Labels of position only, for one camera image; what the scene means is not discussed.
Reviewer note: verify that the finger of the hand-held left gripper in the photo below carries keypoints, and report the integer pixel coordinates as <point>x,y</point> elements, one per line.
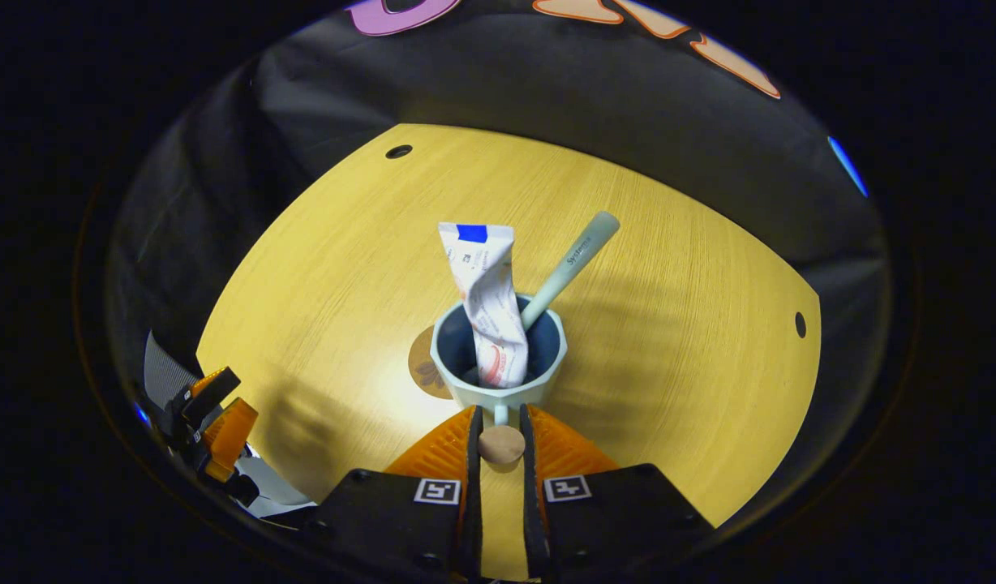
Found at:
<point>232,434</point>
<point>210,393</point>

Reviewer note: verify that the pale green toothbrush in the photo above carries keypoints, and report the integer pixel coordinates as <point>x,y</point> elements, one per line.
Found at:
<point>579,251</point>

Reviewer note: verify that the yellow wooden desktop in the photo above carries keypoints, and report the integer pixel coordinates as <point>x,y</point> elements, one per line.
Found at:
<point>668,365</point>

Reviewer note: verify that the grey ribbed panel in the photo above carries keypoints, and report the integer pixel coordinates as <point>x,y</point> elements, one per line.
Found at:
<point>169,369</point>

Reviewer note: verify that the white toothpaste tube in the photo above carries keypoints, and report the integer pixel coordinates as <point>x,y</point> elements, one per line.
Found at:
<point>486,300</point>

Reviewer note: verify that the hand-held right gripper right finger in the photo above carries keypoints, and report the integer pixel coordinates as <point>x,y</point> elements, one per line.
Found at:
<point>620,519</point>

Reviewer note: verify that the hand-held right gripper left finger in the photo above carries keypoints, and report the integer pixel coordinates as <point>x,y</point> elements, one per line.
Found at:
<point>384,519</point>

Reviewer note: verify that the round brown coaster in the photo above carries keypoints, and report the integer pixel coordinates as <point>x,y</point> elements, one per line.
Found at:
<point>421,365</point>

